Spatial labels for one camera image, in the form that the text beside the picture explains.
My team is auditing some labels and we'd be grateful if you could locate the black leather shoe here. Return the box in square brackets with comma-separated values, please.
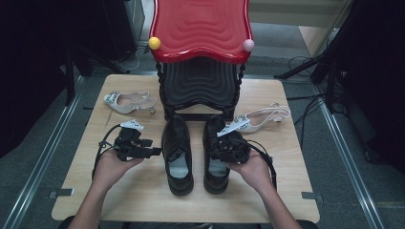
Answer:
[160, 114, 195, 197]
[202, 114, 232, 196]

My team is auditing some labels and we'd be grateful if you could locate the metal floor rail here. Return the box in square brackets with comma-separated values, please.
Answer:
[1, 75, 87, 229]
[313, 84, 387, 229]

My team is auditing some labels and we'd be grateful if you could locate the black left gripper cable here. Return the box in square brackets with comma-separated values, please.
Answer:
[91, 123, 124, 179]

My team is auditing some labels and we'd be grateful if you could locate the black floor cable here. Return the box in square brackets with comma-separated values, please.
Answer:
[287, 55, 316, 73]
[286, 93, 329, 129]

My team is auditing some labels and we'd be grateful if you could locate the black tripod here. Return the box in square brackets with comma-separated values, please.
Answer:
[273, 37, 343, 114]

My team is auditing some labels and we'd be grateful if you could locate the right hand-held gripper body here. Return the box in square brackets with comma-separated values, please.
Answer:
[217, 117, 253, 164]

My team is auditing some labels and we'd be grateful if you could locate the black stand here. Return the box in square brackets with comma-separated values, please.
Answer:
[63, 47, 94, 107]

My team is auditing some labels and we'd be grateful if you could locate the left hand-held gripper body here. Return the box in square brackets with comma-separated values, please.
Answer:
[114, 118, 151, 161]

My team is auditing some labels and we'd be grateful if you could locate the white floor cable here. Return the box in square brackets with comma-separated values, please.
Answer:
[115, 44, 151, 73]

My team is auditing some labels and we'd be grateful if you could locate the person's right hand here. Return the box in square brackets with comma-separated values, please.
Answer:
[227, 149, 274, 196]

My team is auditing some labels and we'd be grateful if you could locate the white jewelled slingback heel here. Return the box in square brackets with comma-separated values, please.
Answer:
[233, 102, 291, 135]
[103, 91, 158, 115]

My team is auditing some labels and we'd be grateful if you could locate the red and black shoe rack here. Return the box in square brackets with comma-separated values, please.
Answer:
[148, 0, 256, 122]

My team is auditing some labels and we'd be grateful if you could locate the person's left hand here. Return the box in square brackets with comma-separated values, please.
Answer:
[92, 149, 144, 193]

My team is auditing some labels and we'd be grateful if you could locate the grey tape strip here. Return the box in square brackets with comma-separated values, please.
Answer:
[300, 191, 325, 203]
[47, 188, 75, 200]

